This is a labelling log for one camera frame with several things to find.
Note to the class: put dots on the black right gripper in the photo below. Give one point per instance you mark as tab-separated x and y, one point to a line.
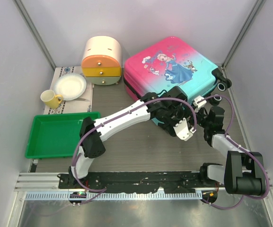
200	109

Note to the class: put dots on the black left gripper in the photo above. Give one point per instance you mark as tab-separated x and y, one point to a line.
187	114

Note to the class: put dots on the pink and teal children's suitcase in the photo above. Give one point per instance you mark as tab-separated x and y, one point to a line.
171	63

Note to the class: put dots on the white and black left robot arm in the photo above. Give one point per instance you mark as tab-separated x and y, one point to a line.
168	108

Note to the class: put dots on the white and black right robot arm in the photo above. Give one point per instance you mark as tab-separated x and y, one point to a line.
243	172

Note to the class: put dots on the pastel three-drawer storage box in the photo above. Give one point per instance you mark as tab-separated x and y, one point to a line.
102	61

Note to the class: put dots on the patterned white placemat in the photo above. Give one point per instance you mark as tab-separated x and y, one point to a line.
78	105

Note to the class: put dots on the white paper plate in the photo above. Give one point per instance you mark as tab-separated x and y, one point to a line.
70	86

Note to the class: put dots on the yellow ceramic mug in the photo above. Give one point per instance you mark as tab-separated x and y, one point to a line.
51	99

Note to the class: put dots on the green plastic tray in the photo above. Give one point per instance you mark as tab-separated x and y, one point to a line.
55	135

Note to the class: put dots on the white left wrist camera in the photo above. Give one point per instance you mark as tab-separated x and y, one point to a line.
183	131

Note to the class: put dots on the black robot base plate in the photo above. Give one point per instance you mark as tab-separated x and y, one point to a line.
137	182

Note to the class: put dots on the white slotted cable duct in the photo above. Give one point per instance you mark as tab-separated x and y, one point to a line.
78	196

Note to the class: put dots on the aluminium frame rail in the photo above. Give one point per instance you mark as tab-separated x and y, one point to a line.
47	182

